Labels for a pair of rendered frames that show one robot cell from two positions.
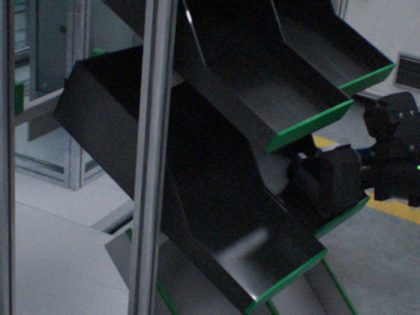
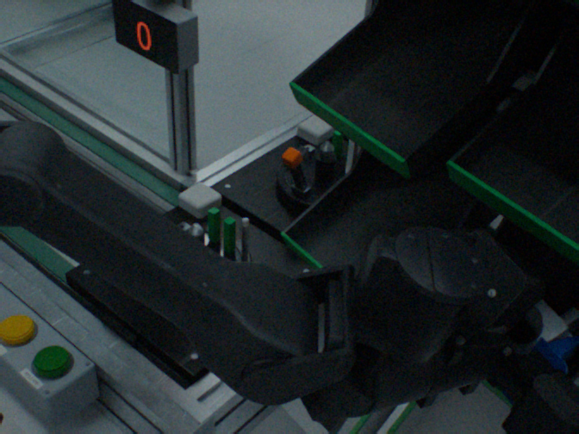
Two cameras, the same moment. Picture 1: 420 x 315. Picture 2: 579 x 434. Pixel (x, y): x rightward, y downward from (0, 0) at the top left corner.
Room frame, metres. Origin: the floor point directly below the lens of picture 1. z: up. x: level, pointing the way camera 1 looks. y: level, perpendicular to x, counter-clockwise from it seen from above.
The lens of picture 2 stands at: (0.77, -0.60, 1.70)
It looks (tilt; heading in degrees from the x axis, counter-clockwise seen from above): 40 degrees down; 104
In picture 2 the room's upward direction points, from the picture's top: 4 degrees clockwise
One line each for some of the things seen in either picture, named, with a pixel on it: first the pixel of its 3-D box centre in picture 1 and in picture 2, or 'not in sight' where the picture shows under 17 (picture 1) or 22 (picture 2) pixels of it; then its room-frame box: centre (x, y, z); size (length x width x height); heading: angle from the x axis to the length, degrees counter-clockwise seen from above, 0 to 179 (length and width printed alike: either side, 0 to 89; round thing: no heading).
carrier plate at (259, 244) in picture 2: not in sight; (197, 277); (0.47, 0.10, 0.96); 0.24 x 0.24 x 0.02; 65
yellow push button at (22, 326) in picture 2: not in sight; (16, 331); (0.30, -0.06, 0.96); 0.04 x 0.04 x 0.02
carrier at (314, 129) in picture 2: not in sight; (326, 164); (0.58, 0.33, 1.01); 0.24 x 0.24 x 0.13; 65
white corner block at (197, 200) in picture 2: not in sight; (200, 204); (0.42, 0.23, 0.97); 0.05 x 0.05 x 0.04; 65
